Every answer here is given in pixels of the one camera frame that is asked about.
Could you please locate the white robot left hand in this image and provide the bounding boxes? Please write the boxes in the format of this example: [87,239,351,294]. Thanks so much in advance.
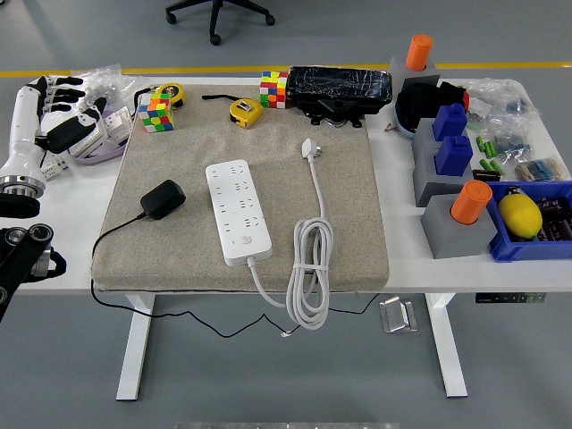
[0,74,108,180]

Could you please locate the black plug adapter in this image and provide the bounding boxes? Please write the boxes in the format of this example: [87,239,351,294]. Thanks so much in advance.
[140,179,188,221]

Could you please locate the white power strip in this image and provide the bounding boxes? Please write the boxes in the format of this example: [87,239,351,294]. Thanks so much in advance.
[205,159,273,268]

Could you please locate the thin black adapter cord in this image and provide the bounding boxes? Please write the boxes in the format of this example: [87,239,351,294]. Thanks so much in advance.
[90,212,301,340]

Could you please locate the white circuit breaker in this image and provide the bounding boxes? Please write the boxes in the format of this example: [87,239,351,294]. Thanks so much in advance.
[39,151,71,182]

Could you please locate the purple basket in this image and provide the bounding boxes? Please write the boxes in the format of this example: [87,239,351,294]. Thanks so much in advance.
[66,106,135,167]

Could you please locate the clear bag of screws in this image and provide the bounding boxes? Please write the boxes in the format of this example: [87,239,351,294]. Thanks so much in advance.
[80,64,151,118]

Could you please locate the colourful puzzle cube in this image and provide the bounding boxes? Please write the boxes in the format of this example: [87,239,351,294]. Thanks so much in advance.
[259,70,290,110]
[137,87,175,134]

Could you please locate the yellow black tape measure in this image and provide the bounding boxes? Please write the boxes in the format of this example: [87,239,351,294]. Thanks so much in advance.
[132,82,187,113]

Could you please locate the black office chair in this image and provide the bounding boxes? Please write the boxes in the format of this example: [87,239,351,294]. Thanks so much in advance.
[164,0,277,46]

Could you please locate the white table leg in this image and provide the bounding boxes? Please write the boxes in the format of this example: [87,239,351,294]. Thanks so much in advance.
[424,293,469,399]
[115,294,156,401]

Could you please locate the black wrapped device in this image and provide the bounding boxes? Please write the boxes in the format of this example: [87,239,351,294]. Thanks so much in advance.
[285,65,393,129]

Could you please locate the grey-brown mat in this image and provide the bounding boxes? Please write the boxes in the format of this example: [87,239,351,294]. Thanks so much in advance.
[91,83,390,294]

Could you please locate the grey block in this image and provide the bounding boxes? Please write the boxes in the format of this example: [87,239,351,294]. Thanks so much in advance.
[420,195,500,260]
[389,55,442,90]
[411,149,475,208]
[410,117,448,157]

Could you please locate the light blue bowl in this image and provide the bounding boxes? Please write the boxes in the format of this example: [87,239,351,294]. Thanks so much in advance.
[394,100,424,141]

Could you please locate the black cloth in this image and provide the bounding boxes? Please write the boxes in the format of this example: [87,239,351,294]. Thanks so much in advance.
[395,81,469,135]

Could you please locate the orange cylinder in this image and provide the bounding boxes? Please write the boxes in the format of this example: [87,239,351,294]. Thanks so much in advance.
[450,180,493,226]
[405,34,433,72]

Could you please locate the blue block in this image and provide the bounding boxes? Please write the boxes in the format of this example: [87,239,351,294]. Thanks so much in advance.
[433,135,474,177]
[432,103,469,142]

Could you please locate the clear bag of connectors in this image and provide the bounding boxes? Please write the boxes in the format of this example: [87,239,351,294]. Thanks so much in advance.
[467,78,544,120]

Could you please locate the clear bag blue components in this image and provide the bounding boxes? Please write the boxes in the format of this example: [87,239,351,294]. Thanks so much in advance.
[489,114,537,157]

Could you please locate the yellow lemon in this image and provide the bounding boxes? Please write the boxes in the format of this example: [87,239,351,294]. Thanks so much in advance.
[498,192,543,239]

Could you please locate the blue plastic bin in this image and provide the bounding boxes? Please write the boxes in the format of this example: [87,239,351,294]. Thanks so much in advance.
[484,180,572,264]

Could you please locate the table control panel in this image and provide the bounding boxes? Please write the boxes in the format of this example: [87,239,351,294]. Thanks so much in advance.
[475,292,547,304]

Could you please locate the clear bag of resistors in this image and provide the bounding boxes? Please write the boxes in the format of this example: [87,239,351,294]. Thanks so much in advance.
[513,154,567,184]

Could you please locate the dark capacitors heap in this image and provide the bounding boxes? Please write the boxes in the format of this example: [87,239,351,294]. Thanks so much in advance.
[534,196,572,242]

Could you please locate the white switch panel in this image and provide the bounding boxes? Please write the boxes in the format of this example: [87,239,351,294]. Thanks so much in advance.
[103,109,134,147]

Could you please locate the white power strip cable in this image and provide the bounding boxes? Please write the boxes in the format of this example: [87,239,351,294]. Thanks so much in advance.
[245,137,335,331]

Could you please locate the thin black cable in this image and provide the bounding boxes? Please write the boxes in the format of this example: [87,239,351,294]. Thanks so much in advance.
[328,292,382,316]

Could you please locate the silver metal bracket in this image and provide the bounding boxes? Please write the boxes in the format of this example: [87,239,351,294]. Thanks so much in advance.
[378,296,419,334]

